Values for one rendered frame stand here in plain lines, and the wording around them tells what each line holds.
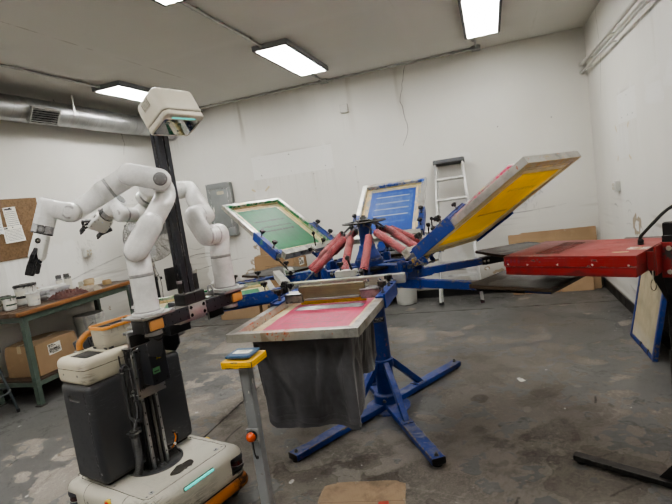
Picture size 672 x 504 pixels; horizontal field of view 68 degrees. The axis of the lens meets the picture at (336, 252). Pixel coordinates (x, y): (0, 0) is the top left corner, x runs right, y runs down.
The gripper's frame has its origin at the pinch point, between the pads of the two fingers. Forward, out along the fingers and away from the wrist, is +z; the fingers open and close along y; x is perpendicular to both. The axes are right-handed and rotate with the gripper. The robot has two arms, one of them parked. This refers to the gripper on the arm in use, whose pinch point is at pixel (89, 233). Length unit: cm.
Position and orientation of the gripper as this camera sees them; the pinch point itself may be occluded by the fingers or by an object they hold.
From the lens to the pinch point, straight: 293.2
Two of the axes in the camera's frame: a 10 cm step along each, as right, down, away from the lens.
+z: -7.2, 6.1, 3.3
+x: -4.0, -7.5, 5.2
